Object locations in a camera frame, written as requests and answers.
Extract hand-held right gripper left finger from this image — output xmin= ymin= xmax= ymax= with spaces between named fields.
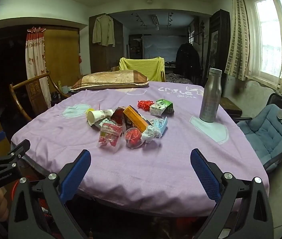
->
xmin=7 ymin=149 xmax=92 ymax=239

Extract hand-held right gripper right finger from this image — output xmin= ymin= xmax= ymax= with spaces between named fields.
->
xmin=190 ymin=148 xmax=274 ymax=239

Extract clear plastic package red print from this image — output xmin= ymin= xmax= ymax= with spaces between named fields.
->
xmin=96 ymin=119 xmax=124 ymax=153

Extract white paper cup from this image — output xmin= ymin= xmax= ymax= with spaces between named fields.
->
xmin=86 ymin=109 xmax=114 ymax=126

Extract blue face mask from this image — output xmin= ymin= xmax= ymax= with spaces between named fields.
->
xmin=149 ymin=117 xmax=169 ymax=138

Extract clear plastic cup red contents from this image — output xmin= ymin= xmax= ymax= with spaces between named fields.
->
xmin=124 ymin=127 xmax=143 ymax=148

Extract dark red snack bag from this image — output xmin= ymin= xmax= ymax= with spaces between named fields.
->
xmin=111 ymin=107 xmax=127 ymax=126

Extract white tissue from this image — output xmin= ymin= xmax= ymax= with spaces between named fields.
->
xmin=141 ymin=126 xmax=161 ymax=143

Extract orange cardboard box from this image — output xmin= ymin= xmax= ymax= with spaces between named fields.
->
xmin=123 ymin=105 xmax=150 ymax=132

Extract green and white drink carton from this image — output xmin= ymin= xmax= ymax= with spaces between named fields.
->
xmin=149 ymin=99 xmax=175 ymax=117

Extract red shredded paper bundle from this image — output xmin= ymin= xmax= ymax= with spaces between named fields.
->
xmin=137 ymin=100 xmax=155 ymax=111

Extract person's left hand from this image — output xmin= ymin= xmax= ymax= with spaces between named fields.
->
xmin=0 ymin=187 xmax=9 ymax=221

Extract carved wooden chair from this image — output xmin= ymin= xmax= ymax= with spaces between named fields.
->
xmin=9 ymin=70 xmax=71 ymax=122

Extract blue cushioned chair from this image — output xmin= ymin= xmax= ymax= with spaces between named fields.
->
xmin=236 ymin=93 xmax=282 ymax=172

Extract dark wooden side table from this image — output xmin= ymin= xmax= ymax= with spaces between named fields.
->
xmin=221 ymin=97 xmax=242 ymax=116

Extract silver metal bottle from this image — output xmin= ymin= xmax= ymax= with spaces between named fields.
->
xmin=199 ymin=68 xmax=223 ymax=123

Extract white floral curtain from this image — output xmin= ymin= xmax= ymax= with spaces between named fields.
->
xmin=25 ymin=26 xmax=51 ymax=109

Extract brown patterned pillow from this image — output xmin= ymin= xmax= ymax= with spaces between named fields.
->
xmin=70 ymin=70 xmax=149 ymax=90

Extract dark wooden wardrobe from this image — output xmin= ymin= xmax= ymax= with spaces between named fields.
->
xmin=89 ymin=13 xmax=123 ymax=74

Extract black hanging coat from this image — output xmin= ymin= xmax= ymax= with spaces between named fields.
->
xmin=175 ymin=43 xmax=201 ymax=80

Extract chair with yellow cover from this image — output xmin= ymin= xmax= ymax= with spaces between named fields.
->
xmin=119 ymin=57 xmax=166 ymax=82

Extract dark wooden cabinet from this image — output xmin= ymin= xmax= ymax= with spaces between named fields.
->
xmin=207 ymin=9 xmax=231 ymax=85

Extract white backdrop sheet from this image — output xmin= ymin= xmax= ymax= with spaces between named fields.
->
xmin=142 ymin=35 xmax=189 ymax=61

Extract checkered window curtain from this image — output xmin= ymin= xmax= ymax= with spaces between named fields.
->
xmin=224 ymin=0 xmax=250 ymax=81

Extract beige hanging jacket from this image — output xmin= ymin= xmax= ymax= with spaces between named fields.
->
xmin=92 ymin=14 xmax=116 ymax=47

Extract white framed window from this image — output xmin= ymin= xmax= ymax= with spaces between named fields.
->
xmin=246 ymin=0 xmax=282 ymax=96

